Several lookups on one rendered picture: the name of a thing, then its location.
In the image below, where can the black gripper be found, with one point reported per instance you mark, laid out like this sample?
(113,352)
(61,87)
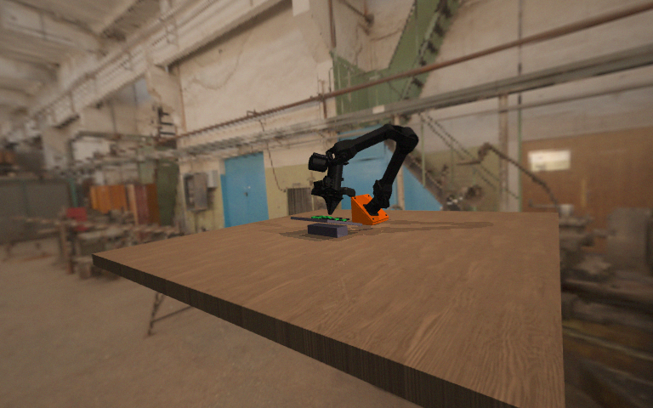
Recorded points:
(333,196)

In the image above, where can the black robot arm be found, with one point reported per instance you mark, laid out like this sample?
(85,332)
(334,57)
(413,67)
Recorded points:
(406,140)

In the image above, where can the grey switch panel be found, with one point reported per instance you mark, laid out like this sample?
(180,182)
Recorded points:
(332,229)

